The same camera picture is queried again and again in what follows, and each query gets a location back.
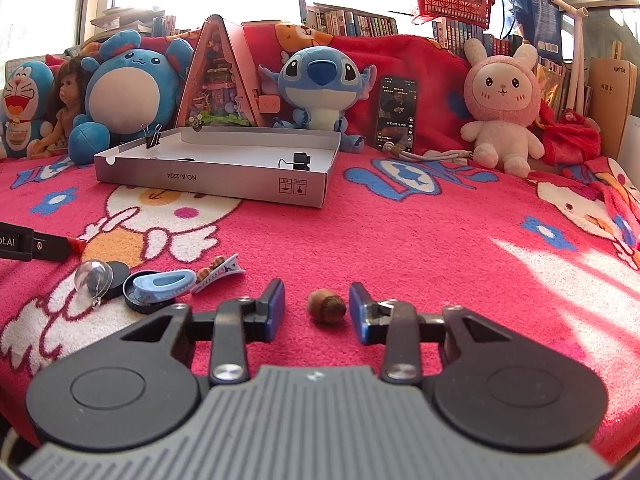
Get row of books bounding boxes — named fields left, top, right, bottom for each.
left=299, top=0, right=571, bottom=116

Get blue cat robot plush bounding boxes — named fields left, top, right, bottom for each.
left=0, top=61, right=56, bottom=160

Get black round lid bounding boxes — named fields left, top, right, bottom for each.
left=123, top=275, right=193, bottom=315
left=102, top=261, right=131, bottom=298

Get large black binder clip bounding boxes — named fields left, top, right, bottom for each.
left=277, top=151, right=312, bottom=172

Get round blue mouse plush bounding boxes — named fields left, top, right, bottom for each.
left=68, top=30, right=195, bottom=165

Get pink bunny plush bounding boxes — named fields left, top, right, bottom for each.
left=460, top=37, right=546, bottom=178

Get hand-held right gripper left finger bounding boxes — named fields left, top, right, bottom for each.
left=117, top=278, right=287, bottom=386

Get stack of flat papers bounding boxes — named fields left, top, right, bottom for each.
left=90, top=7, right=166, bottom=36

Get beige phone lanyard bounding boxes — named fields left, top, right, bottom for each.
left=382, top=142, right=473, bottom=163

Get blue alien plush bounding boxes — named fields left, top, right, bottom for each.
left=257, top=46, right=377, bottom=155

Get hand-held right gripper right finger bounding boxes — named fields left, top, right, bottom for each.
left=348, top=281, right=526, bottom=386

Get red blanket orange bear print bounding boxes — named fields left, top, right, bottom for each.
left=45, top=22, right=473, bottom=151

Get pink triangular dollhouse box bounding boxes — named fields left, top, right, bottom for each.
left=175, top=15, right=281, bottom=128

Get white hair clip brown bears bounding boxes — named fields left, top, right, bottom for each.
left=192, top=254, right=247, bottom=295

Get black smartphone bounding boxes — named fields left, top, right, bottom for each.
left=376, top=76, right=418, bottom=153

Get clear plastic dome capsule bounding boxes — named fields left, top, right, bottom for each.
left=74, top=259, right=112, bottom=306

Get brown acorn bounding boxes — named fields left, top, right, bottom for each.
left=306, top=289, right=347, bottom=327

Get blue hair clip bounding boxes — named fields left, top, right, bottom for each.
left=131, top=269, right=197, bottom=306

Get blue bag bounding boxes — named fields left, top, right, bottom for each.
left=495, top=0, right=563, bottom=61

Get brown cardboard box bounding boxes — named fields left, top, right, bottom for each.
left=587, top=57, right=640, bottom=161

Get white pipe frame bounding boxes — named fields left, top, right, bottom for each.
left=550, top=0, right=596, bottom=116

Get red cartoon printed blanket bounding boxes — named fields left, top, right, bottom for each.
left=0, top=152, right=640, bottom=451

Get white cardboard box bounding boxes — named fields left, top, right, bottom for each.
left=93, top=126, right=342, bottom=208

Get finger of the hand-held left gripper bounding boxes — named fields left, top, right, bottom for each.
left=31, top=232, right=78, bottom=262

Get brown haired doll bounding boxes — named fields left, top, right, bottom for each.
left=27, top=57, right=93, bottom=158

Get crumpled red cloth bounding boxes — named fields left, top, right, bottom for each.
left=537, top=110, right=603, bottom=166

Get red plastic basket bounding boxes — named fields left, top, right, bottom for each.
left=405, top=0, right=497, bottom=30

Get small black binder clip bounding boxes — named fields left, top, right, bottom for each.
left=141, top=122, right=163, bottom=150

